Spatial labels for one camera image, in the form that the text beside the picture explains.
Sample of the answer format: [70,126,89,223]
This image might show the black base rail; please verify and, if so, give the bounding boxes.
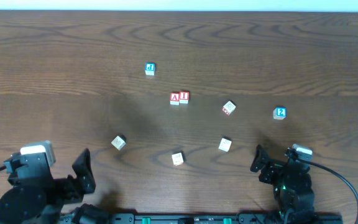
[59,212,344,224]

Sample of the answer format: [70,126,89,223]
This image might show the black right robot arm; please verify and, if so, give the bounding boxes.
[250,144,314,223]

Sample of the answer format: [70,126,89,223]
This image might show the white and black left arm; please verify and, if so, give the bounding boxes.
[0,149,110,223]

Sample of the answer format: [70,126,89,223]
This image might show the red letter I block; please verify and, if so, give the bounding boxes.
[179,91,190,104]

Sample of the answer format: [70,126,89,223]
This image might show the red edged tilted wooden block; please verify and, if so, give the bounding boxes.
[222,100,236,115]

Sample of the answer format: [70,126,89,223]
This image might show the plain wooden block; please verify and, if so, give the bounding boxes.
[111,135,126,151]
[218,138,232,152]
[172,152,185,166]

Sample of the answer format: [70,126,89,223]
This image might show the red letter A block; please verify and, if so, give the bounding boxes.
[170,92,180,105]

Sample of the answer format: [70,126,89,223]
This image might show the blue letter P block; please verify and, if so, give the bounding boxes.
[145,62,156,76]

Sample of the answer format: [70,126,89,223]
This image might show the plain wooden block bottom centre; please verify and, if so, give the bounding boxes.
[172,152,185,166]

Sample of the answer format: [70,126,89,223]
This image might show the plain wooden block right centre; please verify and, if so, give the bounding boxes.
[218,138,232,152]

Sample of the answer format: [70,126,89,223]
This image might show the blue number 2 block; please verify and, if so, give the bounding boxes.
[273,107,287,120]

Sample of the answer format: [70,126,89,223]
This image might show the plain wooden block left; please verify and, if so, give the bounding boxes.
[111,135,126,151]

